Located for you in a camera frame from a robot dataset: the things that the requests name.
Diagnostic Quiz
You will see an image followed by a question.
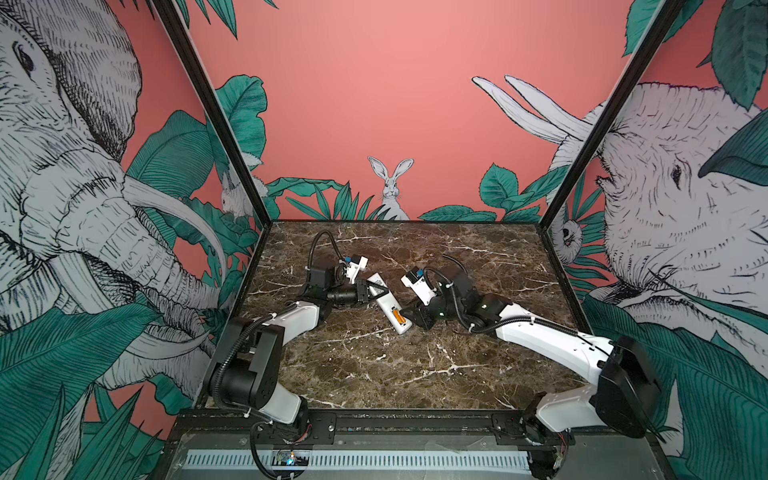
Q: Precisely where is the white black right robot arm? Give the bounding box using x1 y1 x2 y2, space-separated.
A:
401 267 661 444

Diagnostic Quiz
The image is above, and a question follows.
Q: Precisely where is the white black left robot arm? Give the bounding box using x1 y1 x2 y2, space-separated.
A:
205 255 375 432

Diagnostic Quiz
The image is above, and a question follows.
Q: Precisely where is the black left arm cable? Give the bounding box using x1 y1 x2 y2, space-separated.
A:
307 230 344 271

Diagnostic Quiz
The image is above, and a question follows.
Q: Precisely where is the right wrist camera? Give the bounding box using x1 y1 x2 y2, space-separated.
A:
401 267 436 306

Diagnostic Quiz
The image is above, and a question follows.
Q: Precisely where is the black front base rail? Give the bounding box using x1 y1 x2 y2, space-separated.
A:
168 409 615 449

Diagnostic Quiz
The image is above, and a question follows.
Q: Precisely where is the white slotted cable duct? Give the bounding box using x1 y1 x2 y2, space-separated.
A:
181 449 531 474

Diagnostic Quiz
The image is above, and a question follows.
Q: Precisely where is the black left corner frame post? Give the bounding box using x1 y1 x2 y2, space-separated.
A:
152 0 272 229

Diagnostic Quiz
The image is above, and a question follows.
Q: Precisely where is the black corner frame post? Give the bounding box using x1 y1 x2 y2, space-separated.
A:
538 0 686 230
152 0 272 229

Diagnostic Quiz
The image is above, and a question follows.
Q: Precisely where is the black right corner frame post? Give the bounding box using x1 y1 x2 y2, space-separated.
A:
538 0 686 230

